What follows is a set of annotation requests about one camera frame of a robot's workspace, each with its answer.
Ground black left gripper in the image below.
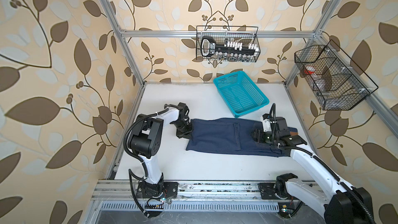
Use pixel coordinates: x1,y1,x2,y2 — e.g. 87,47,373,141
172,119,195,138

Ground dark blue denim trousers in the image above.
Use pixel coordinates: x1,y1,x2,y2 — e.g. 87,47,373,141
186,118,285,157

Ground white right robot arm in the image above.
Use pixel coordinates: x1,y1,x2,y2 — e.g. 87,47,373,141
252,104,375,224

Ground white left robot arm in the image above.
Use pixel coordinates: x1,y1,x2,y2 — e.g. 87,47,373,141
123,103,193,199

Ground teal plastic basket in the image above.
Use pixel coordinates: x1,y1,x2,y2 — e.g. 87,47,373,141
213,71,269,118

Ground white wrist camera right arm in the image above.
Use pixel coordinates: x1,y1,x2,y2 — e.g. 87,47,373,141
261,114,273,132

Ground black handled tool in basket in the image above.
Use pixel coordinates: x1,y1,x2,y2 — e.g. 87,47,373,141
201,36,216,57

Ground black wire basket back wall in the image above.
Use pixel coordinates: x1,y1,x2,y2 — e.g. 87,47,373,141
196,25,261,63

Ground black wire basket wall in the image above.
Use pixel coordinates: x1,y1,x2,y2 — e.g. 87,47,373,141
196,25,261,63
294,39,379,111

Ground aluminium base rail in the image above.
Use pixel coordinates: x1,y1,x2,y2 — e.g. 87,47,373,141
91,180,299,213

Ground black wire basket right wall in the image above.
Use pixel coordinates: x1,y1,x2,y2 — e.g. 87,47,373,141
294,39,379,111

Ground aluminium frame back crossbar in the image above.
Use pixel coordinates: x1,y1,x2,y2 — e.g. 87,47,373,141
120,30,316,39

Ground aluminium frame post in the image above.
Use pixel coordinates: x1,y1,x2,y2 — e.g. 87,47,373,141
99,0,145,88

